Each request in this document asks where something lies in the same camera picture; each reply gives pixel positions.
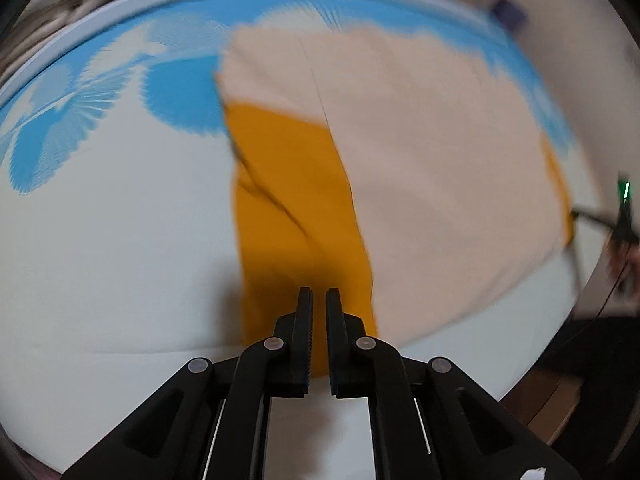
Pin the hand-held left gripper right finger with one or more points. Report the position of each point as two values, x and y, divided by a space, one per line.
334 340

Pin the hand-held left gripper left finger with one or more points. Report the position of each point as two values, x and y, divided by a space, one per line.
306 340

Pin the beige and orange jacket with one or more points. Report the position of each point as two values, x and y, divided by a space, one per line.
425 160

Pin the pile of white clothes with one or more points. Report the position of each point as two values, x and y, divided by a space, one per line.
45 15

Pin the blue and white patterned bedsheet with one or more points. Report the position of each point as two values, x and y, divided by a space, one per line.
110 260

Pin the wooden bed frame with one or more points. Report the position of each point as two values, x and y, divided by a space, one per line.
550 410

